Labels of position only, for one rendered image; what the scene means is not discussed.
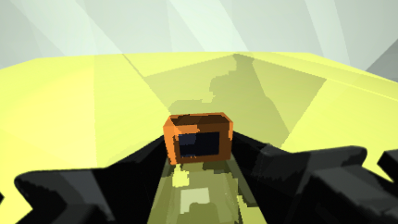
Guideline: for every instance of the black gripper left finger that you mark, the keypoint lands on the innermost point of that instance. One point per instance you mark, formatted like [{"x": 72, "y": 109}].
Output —
[{"x": 124, "y": 191}]

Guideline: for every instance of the orange block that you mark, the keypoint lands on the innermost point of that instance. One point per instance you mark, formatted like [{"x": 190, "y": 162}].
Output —
[{"x": 198, "y": 138}]

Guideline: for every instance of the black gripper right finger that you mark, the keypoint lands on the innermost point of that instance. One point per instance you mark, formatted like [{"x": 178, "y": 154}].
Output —
[{"x": 277, "y": 178}]

